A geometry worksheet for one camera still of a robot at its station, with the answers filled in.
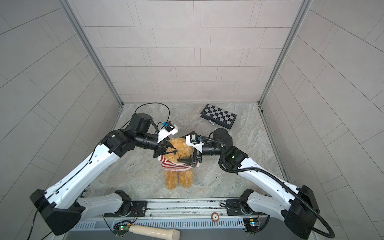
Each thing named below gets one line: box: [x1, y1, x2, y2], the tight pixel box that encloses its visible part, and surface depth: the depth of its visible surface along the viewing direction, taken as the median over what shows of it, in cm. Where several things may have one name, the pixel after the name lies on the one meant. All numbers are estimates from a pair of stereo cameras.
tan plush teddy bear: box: [163, 138, 194, 190], surface depth 69 cm
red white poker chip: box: [211, 212, 220, 223], surface depth 71 cm
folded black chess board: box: [200, 103, 237, 130], surface depth 107 cm
